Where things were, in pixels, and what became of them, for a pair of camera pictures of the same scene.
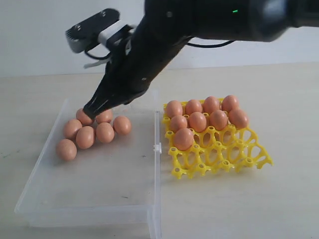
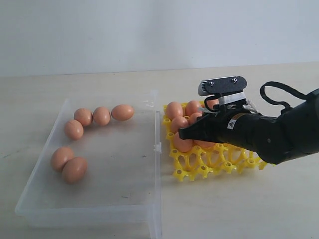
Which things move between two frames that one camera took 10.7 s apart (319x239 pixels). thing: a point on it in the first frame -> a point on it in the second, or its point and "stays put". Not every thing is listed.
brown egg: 174,108 stays put
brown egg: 105,132 -> 204,144
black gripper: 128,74 -> 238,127
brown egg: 85,137 -> 74,170
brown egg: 193,106 stays put
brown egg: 106,116 stays put
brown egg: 183,139 stays put
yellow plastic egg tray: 215,151 stays put
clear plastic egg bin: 116,184 stays put
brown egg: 83,118 stays put
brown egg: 67,149 -> 60,157
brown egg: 178,122 stays put
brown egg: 70,128 stays put
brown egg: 122,125 -> 122,112
